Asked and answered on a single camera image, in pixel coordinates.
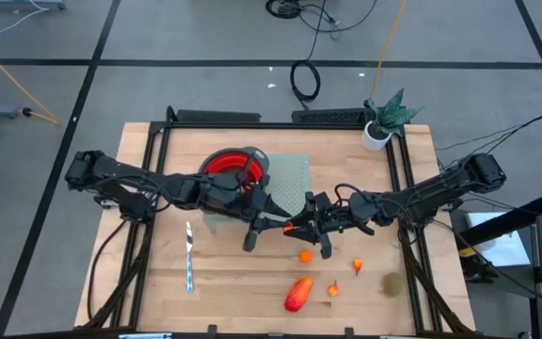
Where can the black rectangular box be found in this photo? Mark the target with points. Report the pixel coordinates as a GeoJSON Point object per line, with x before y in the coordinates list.
{"type": "Point", "coordinates": [219, 117]}
{"type": "Point", "coordinates": [327, 116]}

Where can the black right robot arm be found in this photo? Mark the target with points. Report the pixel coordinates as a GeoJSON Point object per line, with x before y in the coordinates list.
{"type": "Point", "coordinates": [431, 190]}

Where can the brown kiwi fruit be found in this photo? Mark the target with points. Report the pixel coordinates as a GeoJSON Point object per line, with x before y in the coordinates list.
{"type": "Point", "coordinates": [393, 284]}

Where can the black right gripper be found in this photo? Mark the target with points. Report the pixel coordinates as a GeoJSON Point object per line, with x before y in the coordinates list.
{"type": "Point", "coordinates": [332, 219]}

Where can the green plant in white pot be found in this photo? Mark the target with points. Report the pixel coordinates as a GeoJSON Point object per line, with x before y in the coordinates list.
{"type": "Point", "coordinates": [375, 136]}

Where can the black aluminium frame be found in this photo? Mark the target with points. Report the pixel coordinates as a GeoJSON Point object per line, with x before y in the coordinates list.
{"type": "Point", "coordinates": [299, 125]}

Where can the black metal beam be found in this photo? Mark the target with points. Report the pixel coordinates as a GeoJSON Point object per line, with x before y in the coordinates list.
{"type": "Point", "coordinates": [497, 225]}

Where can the red orange mango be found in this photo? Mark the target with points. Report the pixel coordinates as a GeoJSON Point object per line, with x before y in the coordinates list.
{"type": "Point", "coordinates": [298, 294]}

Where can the red collapsible colander grey rim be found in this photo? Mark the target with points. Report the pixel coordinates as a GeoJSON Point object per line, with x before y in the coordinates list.
{"type": "Point", "coordinates": [224, 162]}

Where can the silver metal plate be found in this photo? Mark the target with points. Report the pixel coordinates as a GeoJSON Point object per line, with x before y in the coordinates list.
{"type": "Point", "coordinates": [144, 336]}

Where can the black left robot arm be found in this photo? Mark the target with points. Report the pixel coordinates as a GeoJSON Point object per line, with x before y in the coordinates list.
{"type": "Point", "coordinates": [125, 172]}

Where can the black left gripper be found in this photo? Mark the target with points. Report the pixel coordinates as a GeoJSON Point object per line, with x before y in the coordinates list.
{"type": "Point", "coordinates": [233, 198]}

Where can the small orange tangerine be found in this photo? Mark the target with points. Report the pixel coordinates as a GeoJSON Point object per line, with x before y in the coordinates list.
{"type": "Point", "coordinates": [305, 256]}

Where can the white paper sheet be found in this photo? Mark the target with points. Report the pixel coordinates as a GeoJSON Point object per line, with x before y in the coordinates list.
{"type": "Point", "coordinates": [506, 252]}

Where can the black edge clip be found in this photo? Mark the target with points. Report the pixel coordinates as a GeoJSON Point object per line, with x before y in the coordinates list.
{"type": "Point", "coordinates": [212, 330]}
{"type": "Point", "coordinates": [349, 331]}
{"type": "Point", "coordinates": [171, 114]}

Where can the green perforated metal rack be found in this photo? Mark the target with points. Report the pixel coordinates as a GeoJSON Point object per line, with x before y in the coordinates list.
{"type": "Point", "coordinates": [290, 179]}

